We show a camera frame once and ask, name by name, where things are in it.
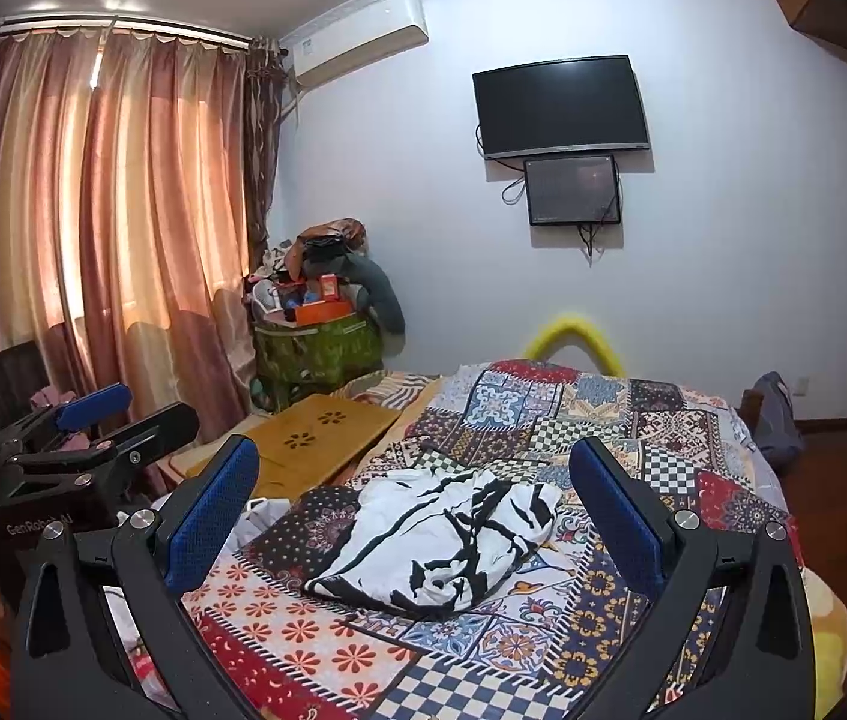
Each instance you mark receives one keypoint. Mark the patchwork patterned blanket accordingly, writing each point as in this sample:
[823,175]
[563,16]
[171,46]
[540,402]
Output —
[483,637]

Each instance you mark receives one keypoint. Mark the grey backpack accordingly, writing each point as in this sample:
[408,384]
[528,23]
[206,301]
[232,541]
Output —
[777,420]

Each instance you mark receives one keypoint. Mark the pink cloth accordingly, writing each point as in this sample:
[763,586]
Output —
[48,397]

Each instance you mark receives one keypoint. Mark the yellow fleece blanket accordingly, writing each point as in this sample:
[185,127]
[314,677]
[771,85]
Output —
[828,637]

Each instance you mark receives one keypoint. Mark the white wall socket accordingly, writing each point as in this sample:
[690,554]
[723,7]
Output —
[800,388]

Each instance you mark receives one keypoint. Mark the pile of clothes and bags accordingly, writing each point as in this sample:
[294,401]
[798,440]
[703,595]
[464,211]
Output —
[326,240]

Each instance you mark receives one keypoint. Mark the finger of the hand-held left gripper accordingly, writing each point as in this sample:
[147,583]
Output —
[153,427]
[97,403]

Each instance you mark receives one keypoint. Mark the striped bed sheet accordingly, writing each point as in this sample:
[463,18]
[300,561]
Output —
[386,390]

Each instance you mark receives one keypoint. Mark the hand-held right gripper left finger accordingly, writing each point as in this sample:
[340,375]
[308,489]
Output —
[213,514]

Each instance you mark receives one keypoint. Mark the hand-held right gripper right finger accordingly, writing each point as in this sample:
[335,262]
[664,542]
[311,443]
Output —
[618,517]

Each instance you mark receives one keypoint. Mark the dark wooden chair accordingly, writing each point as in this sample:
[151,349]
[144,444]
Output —
[18,367]

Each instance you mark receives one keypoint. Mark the wooden lap desk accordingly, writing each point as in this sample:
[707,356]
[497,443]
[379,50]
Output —
[318,427]

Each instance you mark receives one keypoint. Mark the yellow foam hoop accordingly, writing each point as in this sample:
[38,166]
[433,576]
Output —
[573,326]

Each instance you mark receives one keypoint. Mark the white air conditioner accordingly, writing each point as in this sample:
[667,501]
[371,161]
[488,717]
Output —
[363,37]

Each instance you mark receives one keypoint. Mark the brown side curtain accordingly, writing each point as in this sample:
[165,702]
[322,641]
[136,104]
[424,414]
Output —
[265,127]

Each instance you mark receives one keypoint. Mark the small black wall monitor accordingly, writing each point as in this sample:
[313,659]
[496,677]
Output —
[573,191]

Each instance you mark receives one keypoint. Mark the orange box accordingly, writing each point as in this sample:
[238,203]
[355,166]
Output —
[322,313]

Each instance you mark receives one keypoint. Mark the white curtain rail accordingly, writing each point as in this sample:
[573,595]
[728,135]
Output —
[115,24]

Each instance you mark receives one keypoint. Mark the black and white garment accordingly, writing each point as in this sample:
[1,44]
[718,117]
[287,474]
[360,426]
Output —
[393,540]

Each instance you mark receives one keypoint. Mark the pink orange window curtain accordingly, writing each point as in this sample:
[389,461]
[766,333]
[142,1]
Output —
[130,202]

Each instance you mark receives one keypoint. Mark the black wall television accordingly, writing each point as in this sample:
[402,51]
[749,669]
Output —
[562,105]

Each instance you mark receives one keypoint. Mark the small red box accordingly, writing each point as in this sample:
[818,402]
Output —
[329,286]

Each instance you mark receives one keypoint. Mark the green patterned storage bag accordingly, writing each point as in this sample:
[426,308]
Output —
[318,356]

